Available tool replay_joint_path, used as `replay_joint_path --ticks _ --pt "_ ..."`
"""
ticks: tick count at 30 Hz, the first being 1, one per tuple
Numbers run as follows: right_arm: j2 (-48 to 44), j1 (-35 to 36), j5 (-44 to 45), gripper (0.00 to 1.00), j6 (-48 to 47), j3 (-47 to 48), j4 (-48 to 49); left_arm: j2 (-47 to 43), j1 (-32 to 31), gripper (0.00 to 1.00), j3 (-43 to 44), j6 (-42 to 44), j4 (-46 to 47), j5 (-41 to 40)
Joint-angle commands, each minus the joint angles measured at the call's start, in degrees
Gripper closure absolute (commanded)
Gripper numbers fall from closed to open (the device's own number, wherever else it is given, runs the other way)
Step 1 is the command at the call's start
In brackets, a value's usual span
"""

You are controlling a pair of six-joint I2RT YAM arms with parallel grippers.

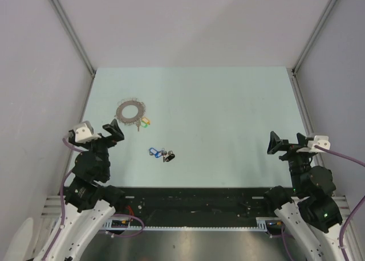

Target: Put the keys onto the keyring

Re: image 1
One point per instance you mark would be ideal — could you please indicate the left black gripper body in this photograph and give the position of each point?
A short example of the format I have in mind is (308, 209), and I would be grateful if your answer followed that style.
(100, 146)

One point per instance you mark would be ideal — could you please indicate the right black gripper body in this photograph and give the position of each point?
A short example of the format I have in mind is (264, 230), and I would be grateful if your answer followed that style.
(296, 159)

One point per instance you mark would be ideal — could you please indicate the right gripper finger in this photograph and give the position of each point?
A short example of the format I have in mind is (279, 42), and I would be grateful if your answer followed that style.
(275, 143)
(302, 140)

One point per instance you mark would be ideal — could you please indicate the metal disc keyring holder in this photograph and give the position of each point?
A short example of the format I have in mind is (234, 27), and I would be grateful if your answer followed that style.
(130, 112)

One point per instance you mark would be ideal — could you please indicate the blue tagged key bunch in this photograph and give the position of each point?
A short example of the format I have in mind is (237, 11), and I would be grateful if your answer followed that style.
(157, 153)

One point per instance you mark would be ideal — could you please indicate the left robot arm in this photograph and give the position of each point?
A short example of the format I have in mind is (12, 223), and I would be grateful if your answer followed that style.
(86, 204)

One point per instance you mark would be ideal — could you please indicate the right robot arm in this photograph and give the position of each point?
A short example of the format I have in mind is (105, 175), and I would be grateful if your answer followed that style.
(315, 221)

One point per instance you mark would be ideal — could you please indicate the green key tag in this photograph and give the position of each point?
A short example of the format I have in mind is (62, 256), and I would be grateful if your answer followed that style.
(144, 125)

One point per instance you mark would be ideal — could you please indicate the yellow key tag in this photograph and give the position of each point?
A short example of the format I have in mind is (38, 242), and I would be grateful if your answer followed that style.
(146, 120)

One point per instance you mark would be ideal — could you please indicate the black key fob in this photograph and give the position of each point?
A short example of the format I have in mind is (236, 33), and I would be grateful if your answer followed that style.
(168, 156)

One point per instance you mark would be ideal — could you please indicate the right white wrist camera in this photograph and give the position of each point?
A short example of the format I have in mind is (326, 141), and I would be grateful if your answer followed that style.
(314, 144)

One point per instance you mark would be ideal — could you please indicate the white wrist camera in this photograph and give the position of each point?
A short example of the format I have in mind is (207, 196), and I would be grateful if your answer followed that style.
(83, 133)
(314, 144)

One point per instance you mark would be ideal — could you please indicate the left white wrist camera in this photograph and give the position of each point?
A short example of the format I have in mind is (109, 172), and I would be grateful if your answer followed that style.
(83, 133)

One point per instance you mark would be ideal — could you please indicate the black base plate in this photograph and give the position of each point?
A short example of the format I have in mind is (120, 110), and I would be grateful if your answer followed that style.
(192, 207)

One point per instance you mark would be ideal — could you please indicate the white cable duct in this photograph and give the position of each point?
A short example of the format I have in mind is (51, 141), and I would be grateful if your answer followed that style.
(259, 226)

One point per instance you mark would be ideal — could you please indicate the left aluminium frame post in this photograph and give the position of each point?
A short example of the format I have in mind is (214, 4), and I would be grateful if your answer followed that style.
(71, 33)

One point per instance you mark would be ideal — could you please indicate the aluminium frame post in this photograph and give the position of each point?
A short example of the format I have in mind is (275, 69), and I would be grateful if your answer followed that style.
(71, 33)
(330, 5)

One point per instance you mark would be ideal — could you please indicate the right aluminium frame post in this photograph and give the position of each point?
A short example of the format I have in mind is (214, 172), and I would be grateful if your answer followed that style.
(330, 5)

